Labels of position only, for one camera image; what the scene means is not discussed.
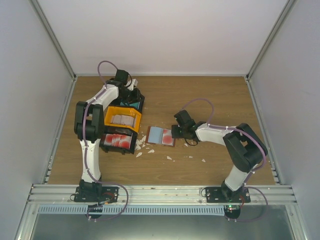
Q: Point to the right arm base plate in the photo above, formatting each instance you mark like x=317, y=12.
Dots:
x=217, y=194

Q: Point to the black bin with teal cards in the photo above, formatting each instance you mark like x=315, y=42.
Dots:
x=116, y=102

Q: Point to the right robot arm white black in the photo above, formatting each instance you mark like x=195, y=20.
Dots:
x=247, y=152

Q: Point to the grey slotted cable duct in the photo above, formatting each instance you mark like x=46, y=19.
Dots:
x=210, y=210

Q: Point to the aluminium front rail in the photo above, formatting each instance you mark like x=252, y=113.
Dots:
x=162, y=194

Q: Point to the red circles card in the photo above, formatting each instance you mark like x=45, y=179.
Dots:
x=167, y=139

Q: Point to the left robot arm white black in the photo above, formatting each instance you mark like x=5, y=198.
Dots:
x=89, y=122

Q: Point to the orange bin with white cards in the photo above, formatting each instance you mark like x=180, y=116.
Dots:
x=111, y=110

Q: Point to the red cards stack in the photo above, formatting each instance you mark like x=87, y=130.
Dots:
x=117, y=140

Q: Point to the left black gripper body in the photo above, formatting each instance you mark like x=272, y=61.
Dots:
x=129, y=96

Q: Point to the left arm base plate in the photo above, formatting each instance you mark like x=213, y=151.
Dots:
x=105, y=194

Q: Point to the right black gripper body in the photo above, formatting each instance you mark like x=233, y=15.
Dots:
x=178, y=134

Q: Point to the black bin with red cards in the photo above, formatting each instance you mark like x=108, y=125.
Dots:
x=119, y=130

